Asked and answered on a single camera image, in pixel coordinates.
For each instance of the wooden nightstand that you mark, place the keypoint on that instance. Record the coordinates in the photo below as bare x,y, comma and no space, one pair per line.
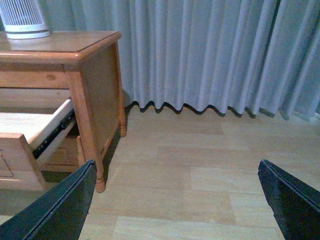
79,65

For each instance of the white cylindrical air purifier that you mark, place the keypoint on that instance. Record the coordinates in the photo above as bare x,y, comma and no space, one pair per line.
23,19

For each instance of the wooden drawer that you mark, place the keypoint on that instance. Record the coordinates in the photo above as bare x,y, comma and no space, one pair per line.
28,141
68,157

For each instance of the grey curtain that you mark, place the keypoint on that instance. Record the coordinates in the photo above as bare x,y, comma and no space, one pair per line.
240,54

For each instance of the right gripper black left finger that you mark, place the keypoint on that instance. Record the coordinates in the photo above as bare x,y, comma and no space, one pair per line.
60,213

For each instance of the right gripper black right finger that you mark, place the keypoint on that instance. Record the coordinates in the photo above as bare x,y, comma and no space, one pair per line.
295,204

